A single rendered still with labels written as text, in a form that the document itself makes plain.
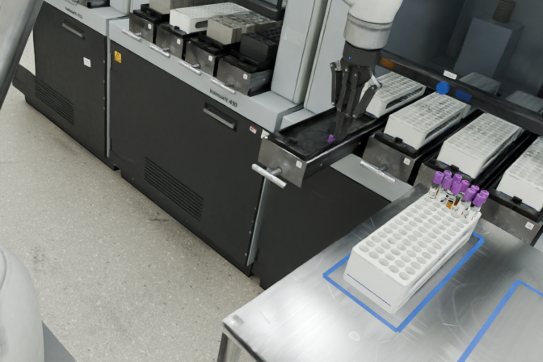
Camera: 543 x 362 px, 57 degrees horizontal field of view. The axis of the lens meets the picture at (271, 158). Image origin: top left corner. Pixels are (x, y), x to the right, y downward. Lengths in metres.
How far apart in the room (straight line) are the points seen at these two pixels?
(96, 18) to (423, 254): 1.60
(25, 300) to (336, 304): 0.43
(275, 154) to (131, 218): 1.10
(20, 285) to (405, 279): 0.52
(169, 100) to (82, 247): 0.65
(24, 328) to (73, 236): 1.46
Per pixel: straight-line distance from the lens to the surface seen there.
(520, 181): 1.24
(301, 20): 1.48
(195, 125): 1.75
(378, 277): 0.80
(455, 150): 1.26
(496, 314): 0.92
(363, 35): 1.01
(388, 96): 1.43
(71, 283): 1.92
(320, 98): 1.48
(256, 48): 1.58
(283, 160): 1.17
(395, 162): 1.30
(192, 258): 2.00
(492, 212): 1.25
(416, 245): 0.86
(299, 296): 0.79
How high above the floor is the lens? 1.39
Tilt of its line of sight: 31 degrees down
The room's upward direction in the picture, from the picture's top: 12 degrees clockwise
